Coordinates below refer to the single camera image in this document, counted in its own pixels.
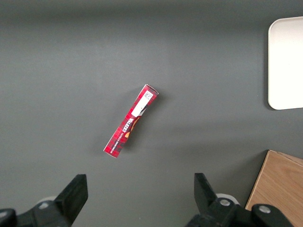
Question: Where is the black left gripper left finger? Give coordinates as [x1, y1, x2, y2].
[18, 174, 89, 227]

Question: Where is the light wooden board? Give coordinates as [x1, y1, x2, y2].
[245, 149, 303, 227]

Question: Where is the red shortbread box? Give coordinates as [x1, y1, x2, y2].
[103, 84, 160, 158]

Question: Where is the white rectangular tray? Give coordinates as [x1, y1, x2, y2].
[267, 16, 303, 110]

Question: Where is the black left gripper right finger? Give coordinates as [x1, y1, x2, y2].
[187, 173, 252, 227]

